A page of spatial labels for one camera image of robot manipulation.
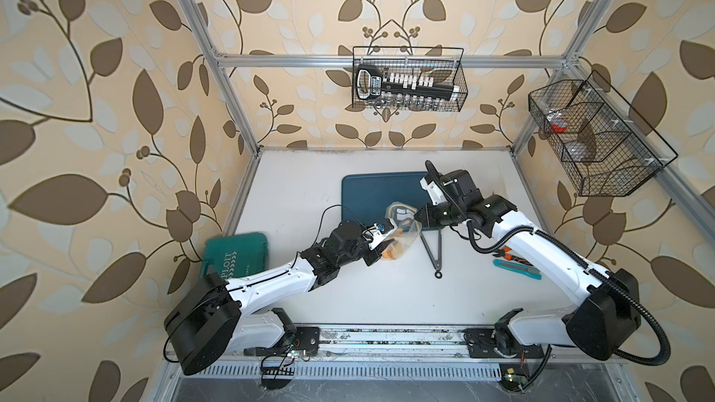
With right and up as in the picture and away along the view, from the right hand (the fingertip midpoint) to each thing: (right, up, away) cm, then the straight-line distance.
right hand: (415, 216), depth 80 cm
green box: (-55, -13, +7) cm, 57 cm away
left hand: (-9, -4, -1) cm, 10 cm away
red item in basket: (+42, +26, +2) cm, 50 cm away
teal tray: (-15, +4, +25) cm, 29 cm away
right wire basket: (+50, +19, -7) cm, 54 cm away
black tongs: (+8, -16, +8) cm, 20 cm away
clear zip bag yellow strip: (-1, -5, +7) cm, 9 cm away
